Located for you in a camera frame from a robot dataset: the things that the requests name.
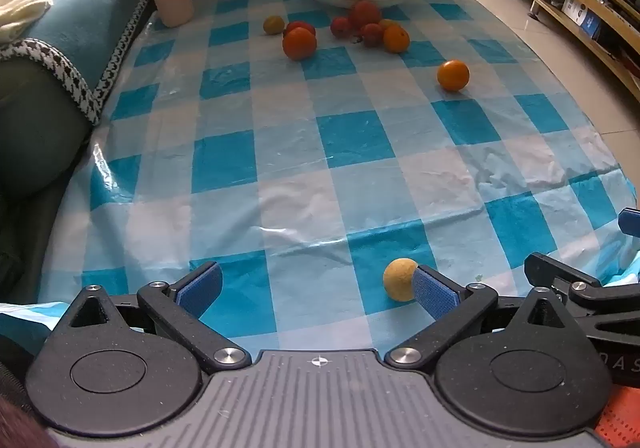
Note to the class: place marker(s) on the teal blanket with houndstooth trim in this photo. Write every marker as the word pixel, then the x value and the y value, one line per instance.
pixel 90 13

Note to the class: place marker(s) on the large red tomato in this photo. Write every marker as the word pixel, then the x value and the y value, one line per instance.
pixel 364 13

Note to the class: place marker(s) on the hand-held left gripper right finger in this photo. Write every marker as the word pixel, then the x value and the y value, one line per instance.
pixel 435 295

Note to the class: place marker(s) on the white box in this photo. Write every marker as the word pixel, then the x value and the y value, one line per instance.
pixel 572 8

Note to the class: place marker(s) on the dark fuzzy cloth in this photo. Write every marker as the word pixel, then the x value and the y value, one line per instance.
pixel 17 428

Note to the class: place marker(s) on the cream white cloth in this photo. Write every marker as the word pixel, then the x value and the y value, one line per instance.
pixel 25 3

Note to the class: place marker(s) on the blue box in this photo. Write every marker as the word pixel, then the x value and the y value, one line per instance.
pixel 591 24

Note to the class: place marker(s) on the yellow green round fruit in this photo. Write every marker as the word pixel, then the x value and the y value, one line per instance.
pixel 273 25
pixel 397 279
pixel 386 22

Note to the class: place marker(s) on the small red tomato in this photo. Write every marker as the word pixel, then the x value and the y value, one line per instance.
pixel 340 26
pixel 372 35
pixel 306 25

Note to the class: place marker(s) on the dark green sofa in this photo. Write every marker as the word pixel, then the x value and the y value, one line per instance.
pixel 30 128

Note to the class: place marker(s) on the orange mesh bag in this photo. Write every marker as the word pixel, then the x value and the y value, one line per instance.
pixel 622 420

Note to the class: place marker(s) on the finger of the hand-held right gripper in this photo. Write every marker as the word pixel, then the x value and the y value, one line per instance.
pixel 560 273
pixel 630 220

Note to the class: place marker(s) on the small orange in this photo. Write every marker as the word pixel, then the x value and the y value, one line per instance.
pixel 453 75
pixel 299 44
pixel 396 39

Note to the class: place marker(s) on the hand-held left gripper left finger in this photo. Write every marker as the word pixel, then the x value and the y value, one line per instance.
pixel 200 292

